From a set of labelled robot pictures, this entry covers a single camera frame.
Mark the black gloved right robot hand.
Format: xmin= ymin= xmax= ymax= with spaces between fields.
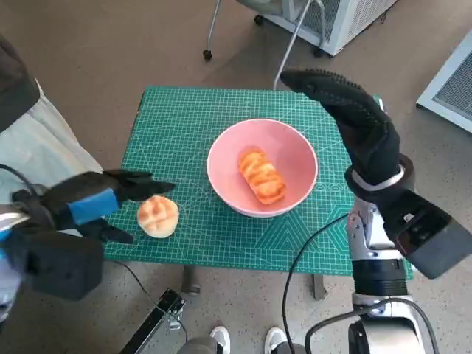
xmin=280 ymin=69 xmax=402 ymax=185

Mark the black left robot hand blue tape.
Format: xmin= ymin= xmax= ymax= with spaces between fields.
xmin=38 ymin=169 xmax=176 ymax=245

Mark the round scored toy bread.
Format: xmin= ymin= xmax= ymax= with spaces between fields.
xmin=136 ymin=195 xmax=180 ymax=238

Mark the long braided toy bread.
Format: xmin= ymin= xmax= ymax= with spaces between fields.
xmin=238 ymin=147 xmax=288 ymax=205

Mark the pink bowl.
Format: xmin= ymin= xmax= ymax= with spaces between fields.
xmin=206 ymin=118 xmax=319 ymax=218

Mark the person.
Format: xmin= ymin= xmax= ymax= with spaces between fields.
xmin=0 ymin=33 xmax=105 ymax=207

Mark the white framed mesh unit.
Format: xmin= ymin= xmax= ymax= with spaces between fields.
xmin=415 ymin=29 xmax=472 ymax=133

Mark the white mesh cabinet on castors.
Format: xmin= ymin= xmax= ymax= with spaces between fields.
xmin=257 ymin=0 xmax=399 ymax=57

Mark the grey table leg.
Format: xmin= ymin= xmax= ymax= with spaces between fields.
xmin=181 ymin=265 xmax=200 ymax=296
xmin=312 ymin=274 xmax=327 ymax=300

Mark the green cutting mat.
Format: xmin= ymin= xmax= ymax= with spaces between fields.
xmin=103 ymin=86 xmax=414 ymax=277

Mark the person's leg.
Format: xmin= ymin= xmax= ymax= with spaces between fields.
xmin=276 ymin=341 xmax=307 ymax=354
xmin=180 ymin=336 xmax=222 ymax=354

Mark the white shoe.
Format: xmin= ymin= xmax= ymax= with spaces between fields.
xmin=264 ymin=326 xmax=288 ymax=354
xmin=209 ymin=325 xmax=232 ymax=354

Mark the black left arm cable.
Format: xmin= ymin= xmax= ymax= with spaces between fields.
xmin=0 ymin=164 xmax=40 ymax=195

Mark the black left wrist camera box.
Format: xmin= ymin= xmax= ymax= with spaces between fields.
xmin=7 ymin=230 xmax=104 ymax=302

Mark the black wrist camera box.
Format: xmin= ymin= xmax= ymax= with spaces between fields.
xmin=7 ymin=230 xmax=104 ymax=302
xmin=379 ymin=190 xmax=472 ymax=280

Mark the thin black floor cable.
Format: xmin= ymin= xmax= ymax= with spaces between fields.
xmin=106 ymin=260 xmax=187 ymax=333

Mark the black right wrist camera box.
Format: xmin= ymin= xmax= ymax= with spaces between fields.
xmin=379 ymin=190 xmax=472 ymax=280

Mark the silver metal frame chair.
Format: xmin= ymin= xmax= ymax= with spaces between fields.
xmin=201 ymin=0 xmax=327 ymax=91

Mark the black metal bar with bracket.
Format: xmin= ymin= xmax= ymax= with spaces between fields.
xmin=119 ymin=288 xmax=185 ymax=354

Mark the thick black cable loop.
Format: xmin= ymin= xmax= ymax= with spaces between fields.
xmin=305 ymin=297 xmax=440 ymax=354

